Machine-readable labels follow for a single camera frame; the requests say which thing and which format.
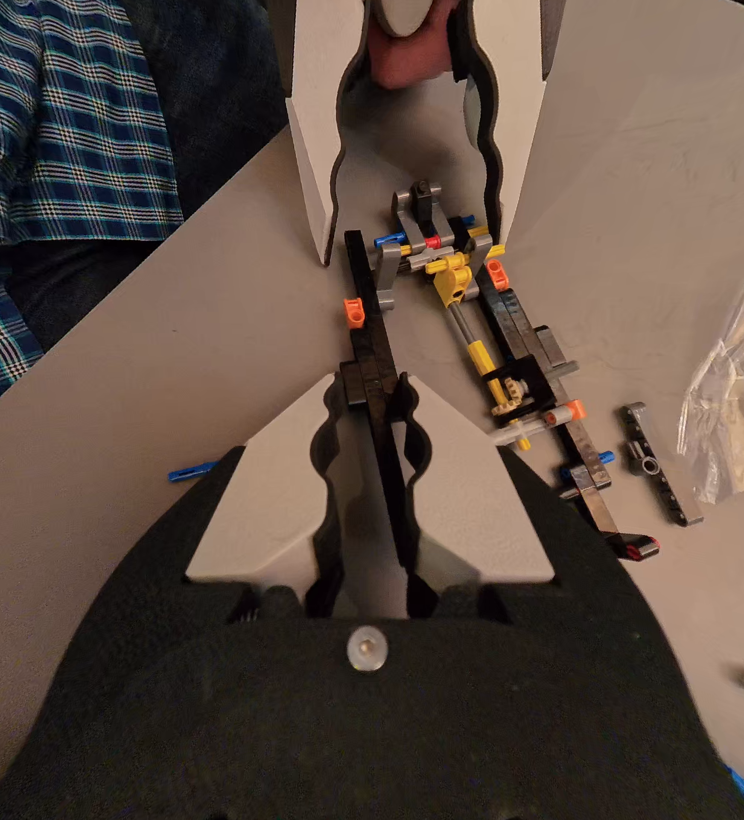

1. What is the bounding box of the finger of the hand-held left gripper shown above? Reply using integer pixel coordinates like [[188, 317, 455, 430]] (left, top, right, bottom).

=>
[[284, 0, 382, 268], [450, 0, 546, 247]]

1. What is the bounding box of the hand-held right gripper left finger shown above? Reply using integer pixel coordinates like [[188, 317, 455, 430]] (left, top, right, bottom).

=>
[[185, 373, 348, 618]]

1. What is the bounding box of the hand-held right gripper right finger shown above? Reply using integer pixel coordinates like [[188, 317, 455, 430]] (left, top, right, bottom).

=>
[[388, 373, 554, 618]]

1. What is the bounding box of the black lego drive shaft assembly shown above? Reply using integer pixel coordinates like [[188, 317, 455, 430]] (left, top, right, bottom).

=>
[[372, 179, 661, 565]]

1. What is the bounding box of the small dark grey lego connector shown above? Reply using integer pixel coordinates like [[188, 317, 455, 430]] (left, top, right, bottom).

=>
[[627, 441, 662, 476]]

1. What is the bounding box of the grey lego beam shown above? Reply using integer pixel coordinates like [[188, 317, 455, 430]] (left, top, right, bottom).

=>
[[616, 402, 704, 527]]

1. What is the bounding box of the person's left hand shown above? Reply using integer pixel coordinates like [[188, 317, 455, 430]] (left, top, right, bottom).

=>
[[369, 16, 456, 89]]

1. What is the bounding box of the blue plaid shirt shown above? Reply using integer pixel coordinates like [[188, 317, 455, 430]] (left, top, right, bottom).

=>
[[0, 0, 184, 430]]

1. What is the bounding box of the clear plastic bag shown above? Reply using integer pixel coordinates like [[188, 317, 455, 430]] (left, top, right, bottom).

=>
[[676, 231, 744, 507]]

